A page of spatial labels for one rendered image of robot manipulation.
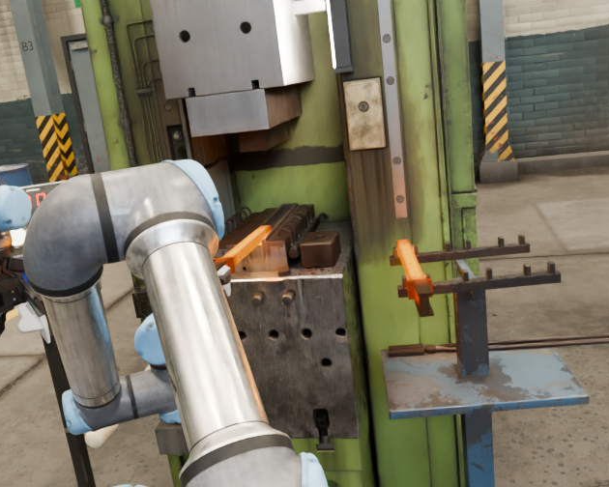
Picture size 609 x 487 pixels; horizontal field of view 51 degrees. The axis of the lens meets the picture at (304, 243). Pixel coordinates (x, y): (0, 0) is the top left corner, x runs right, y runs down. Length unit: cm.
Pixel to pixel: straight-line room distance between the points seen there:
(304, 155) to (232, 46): 58
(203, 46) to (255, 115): 20
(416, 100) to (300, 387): 78
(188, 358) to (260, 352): 98
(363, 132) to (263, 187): 55
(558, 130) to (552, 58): 77
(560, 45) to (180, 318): 698
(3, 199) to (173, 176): 40
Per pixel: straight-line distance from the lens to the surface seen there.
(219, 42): 158
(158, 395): 111
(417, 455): 199
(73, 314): 91
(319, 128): 202
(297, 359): 165
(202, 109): 160
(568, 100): 756
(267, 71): 155
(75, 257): 82
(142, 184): 81
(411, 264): 136
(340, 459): 178
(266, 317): 162
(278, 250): 161
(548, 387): 144
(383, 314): 178
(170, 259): 75
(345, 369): 164
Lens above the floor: 139
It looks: 15 degrees down
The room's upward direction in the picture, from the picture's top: 7 degrees counter-clockwise
